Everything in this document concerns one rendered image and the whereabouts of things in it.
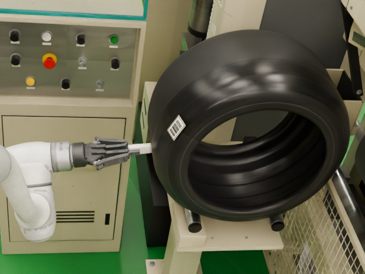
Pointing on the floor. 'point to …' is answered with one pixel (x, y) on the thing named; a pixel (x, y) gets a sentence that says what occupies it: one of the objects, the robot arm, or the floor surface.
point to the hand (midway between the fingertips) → (139, 149)
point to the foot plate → (151, 265)
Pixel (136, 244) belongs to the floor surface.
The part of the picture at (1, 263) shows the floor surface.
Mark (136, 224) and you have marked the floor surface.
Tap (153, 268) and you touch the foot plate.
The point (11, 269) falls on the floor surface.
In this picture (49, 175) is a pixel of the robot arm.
